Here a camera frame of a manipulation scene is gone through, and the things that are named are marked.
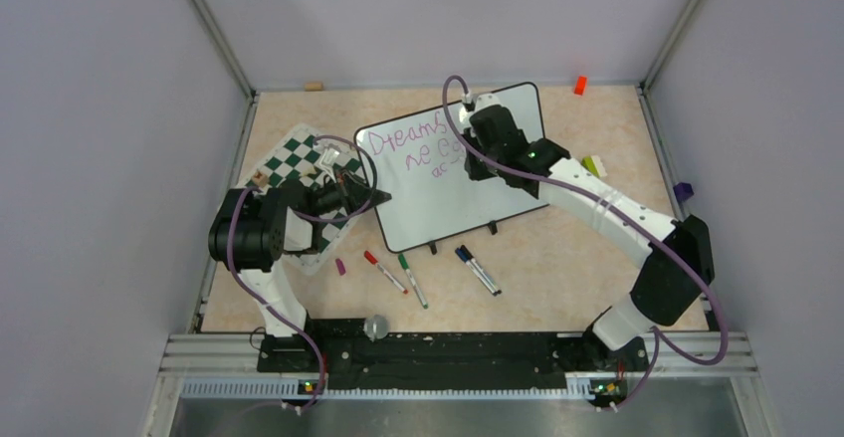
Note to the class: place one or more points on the black whiteboard marker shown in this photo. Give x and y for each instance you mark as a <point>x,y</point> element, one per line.
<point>496,289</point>

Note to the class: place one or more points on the green whiteboard marker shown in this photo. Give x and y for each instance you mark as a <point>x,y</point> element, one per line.
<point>413,282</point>

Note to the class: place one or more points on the orange toy block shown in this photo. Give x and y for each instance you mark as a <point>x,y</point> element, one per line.
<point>580,85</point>

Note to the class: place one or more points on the green white toy block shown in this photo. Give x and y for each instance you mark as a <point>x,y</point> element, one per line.
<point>595,165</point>

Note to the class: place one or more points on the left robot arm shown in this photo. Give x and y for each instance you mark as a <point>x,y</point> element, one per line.
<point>254,229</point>

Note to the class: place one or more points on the grey round knob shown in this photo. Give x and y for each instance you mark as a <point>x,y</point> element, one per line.
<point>376,327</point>

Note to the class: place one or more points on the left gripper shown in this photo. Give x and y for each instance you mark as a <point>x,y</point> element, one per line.
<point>354,194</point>

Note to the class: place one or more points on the green white chessboard mat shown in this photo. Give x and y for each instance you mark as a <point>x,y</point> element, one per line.
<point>295,156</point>

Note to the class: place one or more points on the blue whiteboard marker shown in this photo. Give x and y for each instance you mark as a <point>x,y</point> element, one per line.
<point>461,255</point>

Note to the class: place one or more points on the red whiteboard marker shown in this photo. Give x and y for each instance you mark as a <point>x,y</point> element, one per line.
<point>392,279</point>

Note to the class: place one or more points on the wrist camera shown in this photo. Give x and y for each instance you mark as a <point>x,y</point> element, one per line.
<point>329,156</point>
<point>479,102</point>

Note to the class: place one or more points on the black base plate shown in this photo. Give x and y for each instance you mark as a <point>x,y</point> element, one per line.
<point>441,361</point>

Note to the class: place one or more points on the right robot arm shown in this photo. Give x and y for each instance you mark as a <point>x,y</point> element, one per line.
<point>674,257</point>

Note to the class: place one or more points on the whiteboard metal stand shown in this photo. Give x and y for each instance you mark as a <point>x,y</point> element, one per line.
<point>491,227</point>

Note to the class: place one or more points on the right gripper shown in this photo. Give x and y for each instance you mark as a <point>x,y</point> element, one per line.
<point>475,171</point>

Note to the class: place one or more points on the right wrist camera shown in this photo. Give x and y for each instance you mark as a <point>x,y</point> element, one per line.
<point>479,102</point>

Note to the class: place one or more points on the pink marker cap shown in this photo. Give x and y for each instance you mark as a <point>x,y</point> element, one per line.
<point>340,266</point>

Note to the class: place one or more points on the wooden chess piece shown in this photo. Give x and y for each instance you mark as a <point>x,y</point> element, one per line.
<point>260,180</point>

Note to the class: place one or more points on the purple object at edge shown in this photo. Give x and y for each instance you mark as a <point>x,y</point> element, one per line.
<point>683,191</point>

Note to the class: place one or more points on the whiteboard with black frame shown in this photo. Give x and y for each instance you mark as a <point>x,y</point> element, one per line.
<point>418,160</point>

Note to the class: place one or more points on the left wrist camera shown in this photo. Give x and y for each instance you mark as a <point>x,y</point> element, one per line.
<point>329,156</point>

